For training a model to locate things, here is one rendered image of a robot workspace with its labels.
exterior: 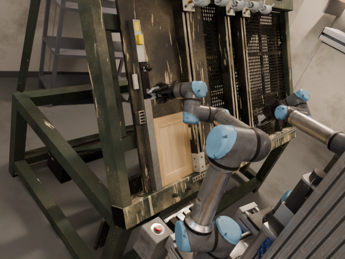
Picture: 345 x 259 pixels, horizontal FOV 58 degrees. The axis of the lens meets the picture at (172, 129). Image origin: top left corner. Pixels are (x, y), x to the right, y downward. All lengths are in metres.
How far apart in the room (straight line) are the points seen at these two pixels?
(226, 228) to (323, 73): 4.75
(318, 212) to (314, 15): 5.01
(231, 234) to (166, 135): 0.80
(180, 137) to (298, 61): 4.32
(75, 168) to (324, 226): 1.38
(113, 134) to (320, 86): 4.67
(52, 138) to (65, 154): 0.17
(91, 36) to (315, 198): 1.19
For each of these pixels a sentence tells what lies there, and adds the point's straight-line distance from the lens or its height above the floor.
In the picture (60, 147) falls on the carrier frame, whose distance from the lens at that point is 2.13.
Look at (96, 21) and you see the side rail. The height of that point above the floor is 1.67.
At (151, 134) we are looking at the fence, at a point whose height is 1.17.
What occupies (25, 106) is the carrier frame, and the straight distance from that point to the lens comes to 2.47.
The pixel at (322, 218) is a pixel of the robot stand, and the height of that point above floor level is 1.50.
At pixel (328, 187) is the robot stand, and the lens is 1.20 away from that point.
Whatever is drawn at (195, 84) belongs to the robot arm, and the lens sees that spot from 1.39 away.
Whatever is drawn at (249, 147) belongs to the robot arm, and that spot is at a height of 1.65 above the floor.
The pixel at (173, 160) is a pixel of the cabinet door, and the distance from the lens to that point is 1.93.
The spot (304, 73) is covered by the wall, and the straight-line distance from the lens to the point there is 5.97.
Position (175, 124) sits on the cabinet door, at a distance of 1.93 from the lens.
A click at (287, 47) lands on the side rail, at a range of 3.28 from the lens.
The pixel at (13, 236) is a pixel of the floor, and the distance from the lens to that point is 2.65.
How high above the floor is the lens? 2.15
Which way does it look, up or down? 32 degrees down
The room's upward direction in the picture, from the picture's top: 21 degrees clockwise
